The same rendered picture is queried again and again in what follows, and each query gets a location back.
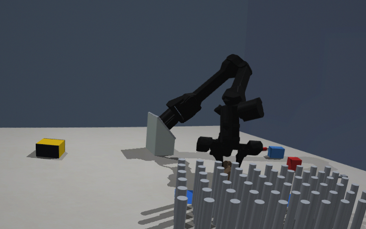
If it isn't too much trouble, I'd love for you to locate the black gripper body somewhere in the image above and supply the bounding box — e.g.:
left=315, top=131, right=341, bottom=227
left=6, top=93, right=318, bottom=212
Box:
left=196, top=120, right=263, bottom=156

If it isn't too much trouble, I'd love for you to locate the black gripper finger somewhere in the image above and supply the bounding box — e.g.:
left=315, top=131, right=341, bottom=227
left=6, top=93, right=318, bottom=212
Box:
left=236, top=149, right=250, bottom=167
left=209, top=147, right=224, bottom=167

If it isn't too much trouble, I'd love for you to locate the brown-handled hook tool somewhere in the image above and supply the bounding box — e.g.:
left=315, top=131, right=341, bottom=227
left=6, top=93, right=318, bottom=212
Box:
left=223, top=161, right=232, bottom=181

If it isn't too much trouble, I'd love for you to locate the blue cube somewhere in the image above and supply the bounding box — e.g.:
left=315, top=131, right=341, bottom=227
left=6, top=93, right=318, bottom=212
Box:
left=268, top=146, right=285, bottom=158

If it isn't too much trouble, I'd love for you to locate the red cube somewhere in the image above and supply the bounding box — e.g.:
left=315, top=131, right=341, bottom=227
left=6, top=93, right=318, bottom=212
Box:
left=287, top=157, right=302, bottom=171

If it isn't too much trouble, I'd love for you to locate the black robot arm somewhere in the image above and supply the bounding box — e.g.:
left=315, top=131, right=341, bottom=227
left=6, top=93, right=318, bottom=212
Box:
left=159, top=54, right=264, bottom=130

